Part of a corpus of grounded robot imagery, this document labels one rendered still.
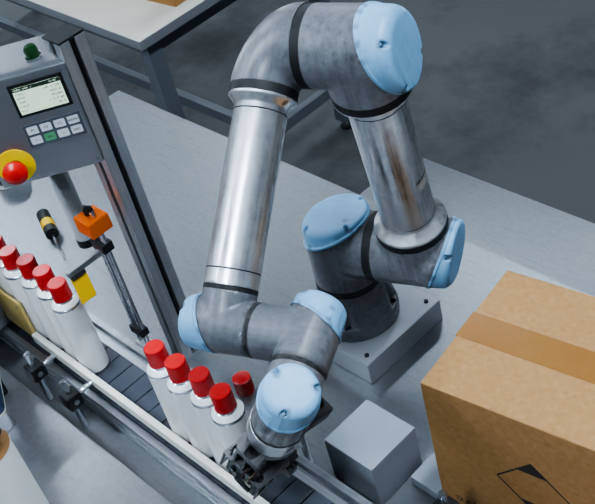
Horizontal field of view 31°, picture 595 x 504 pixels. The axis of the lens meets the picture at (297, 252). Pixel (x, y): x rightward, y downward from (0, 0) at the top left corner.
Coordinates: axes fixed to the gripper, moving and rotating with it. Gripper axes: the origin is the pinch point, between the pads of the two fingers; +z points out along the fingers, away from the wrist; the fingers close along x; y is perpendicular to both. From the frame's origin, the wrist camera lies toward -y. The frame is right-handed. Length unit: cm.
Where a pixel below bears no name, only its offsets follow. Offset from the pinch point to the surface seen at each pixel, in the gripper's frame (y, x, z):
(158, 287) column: -12.2, -36.1, 11.3
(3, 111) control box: -3, -62, -20
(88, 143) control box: -11, -52, -15
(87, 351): 1.6, -38.3, 21.5
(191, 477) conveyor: 5.9, -8.1, 12.5
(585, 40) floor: -246, -51, 137
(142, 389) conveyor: -0.9, -26.7, 21.7
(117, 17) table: -95, -139, 98
